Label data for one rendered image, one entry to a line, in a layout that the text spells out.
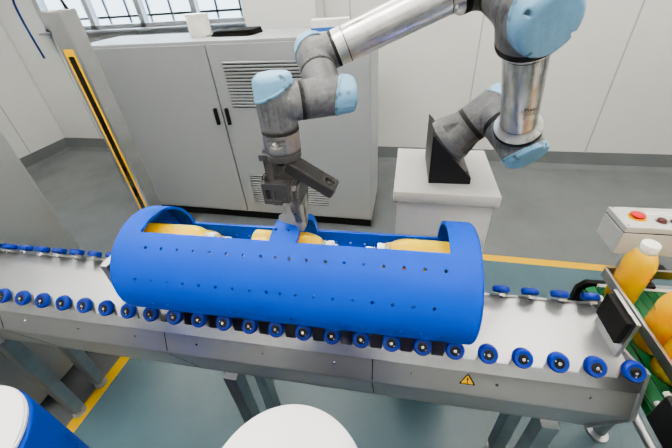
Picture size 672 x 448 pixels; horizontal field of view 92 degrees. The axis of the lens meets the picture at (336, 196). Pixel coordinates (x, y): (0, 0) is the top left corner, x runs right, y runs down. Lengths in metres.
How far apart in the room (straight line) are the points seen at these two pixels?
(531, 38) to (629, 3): 3.05
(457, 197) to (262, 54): 1.63
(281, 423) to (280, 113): 0.58
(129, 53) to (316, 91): 2.30
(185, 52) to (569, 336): 2.45
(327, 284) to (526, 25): 0.60
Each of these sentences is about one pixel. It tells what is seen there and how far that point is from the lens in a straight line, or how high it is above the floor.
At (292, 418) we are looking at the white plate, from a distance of 0.75.
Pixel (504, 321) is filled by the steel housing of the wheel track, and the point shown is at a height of 0.93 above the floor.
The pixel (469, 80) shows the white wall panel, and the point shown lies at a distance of 3.49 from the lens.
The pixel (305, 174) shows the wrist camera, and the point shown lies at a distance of 0.67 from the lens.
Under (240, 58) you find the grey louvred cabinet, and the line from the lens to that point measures 2.37.
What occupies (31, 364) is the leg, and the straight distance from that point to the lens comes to 2.01.
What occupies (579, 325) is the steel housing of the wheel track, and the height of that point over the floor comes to 0.93.
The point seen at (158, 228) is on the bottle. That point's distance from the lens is 1.00.
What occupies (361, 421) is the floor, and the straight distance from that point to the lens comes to 1.85.
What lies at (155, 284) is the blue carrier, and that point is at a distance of 0.92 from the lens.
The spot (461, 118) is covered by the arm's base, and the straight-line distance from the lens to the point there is 1.09.
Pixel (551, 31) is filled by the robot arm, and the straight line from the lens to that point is 0.71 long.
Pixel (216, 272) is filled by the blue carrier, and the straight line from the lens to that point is 0.82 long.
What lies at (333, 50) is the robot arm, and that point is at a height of 1.60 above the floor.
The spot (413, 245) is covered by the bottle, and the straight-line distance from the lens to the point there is 0.78.
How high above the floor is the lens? 1.72
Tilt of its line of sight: 33 degrees down
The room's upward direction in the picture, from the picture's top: 4 degrees counter-clockwise
